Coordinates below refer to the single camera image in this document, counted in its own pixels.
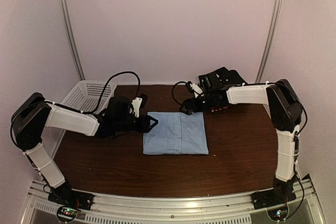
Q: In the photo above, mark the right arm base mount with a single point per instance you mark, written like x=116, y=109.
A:
x=277, y=209

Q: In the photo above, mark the aluminium frame post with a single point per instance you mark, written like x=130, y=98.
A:
x=71, y=39
x=276, y=10

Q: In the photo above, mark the white plastic laundry basket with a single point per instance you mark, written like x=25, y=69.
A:
x=85, y=95

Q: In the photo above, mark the right aluminium frame post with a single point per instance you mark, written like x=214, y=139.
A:
x=276, y=10

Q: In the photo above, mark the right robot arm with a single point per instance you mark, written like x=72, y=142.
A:
x=287, y=114

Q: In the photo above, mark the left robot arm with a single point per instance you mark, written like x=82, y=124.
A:
x=121, y=115

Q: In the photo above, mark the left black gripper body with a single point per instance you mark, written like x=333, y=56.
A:
x=122, y=124

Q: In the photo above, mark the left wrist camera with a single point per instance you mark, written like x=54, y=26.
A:
x=138, y=103

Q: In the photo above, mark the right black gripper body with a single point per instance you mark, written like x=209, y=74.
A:
x=205, y=105

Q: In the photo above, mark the light blue long sleeve shirt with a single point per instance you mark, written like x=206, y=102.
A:
x=176, y=134

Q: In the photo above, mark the red plaid shirt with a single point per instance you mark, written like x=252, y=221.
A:
x=218, y=108

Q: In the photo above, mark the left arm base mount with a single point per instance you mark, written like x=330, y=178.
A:
x=69, y=209

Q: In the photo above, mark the front aluminium rail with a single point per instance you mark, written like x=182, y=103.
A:
x=234, y=208

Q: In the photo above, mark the left aluminium frame post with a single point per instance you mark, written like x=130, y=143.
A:
x=71, y=39

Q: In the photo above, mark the black shirt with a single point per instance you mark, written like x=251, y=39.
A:
x=220, y=78

